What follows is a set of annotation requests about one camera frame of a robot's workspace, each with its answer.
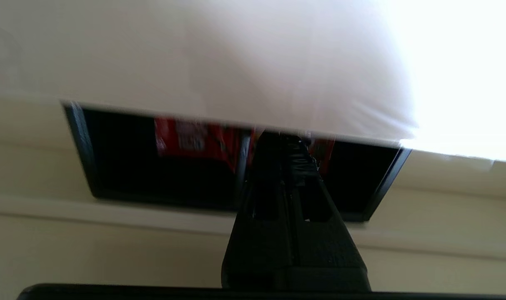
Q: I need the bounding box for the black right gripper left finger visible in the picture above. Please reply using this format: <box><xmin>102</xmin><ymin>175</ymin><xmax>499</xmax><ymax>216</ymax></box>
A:
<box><xmin>221</xmin><ymin>132</ymin><xmax>294</xmax><ymax>291</ymax></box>

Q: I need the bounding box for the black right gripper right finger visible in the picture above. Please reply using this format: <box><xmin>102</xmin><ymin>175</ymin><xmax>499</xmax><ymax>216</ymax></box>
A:
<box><xmin>280</xmin><ymin>132</ymin><xmax>371</xmax><ymax>292</ymax></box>

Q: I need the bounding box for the cream ribbed drawer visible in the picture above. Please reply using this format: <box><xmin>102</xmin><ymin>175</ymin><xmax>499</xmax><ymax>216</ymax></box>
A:
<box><xmin>0</xmin><ymin>96</ymin><xmax>506</xmax><ymax>292</ymax></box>

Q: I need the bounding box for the black compartment organizer box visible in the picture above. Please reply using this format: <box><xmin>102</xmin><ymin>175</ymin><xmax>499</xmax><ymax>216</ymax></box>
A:
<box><xmin>63</xmin><ymin>101</ymin><xmax>413</xmax><ymax>223</ymax></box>

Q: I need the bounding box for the white slatted cabinet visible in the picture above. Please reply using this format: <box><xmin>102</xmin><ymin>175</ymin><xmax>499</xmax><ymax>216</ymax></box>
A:
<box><xmin>0</xmin><ymin>0</ymin><xmax>506</xmax><ymax>164</ymax></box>

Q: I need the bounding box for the red black snack packet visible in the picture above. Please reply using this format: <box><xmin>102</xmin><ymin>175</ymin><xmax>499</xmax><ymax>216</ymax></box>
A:
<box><xmin>307</xmin><ymin>137</ymin><xmax>337</xmax><ymax>176</ymax></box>

